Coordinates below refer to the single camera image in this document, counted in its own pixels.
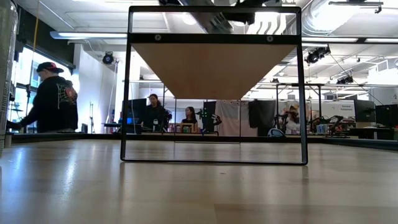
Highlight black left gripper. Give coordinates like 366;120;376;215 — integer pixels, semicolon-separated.
158;0;282;26

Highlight black stage light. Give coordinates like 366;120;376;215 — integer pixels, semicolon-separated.
304;45;331;65

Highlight black metal rack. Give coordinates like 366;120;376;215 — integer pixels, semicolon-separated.
275;82;326;134

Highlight black panel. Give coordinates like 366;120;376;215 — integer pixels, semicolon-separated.
203;101;218;125

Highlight black hanging cloth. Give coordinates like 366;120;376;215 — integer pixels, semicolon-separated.
248;98;277;137

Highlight white hanging cloth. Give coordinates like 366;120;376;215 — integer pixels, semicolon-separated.
215;99;249;137

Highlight person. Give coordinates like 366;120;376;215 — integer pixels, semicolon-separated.
279;104;302;135
181;106;199;125
139;93;169;133
6;61;79;134

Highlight white and blue object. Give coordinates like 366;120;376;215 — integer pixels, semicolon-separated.
267;127;286;138

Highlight black computer monitor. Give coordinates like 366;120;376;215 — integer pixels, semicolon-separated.
353;99;376;123
123;98;147;126
375;104;398;128

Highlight round black ceiling device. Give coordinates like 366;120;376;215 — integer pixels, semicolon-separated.
101;51;115;65

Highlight wooden shelf with black frame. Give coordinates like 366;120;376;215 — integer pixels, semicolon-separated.
120;5;308;166

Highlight black aluminium table frame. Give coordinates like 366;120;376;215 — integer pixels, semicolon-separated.
11;133;398;152

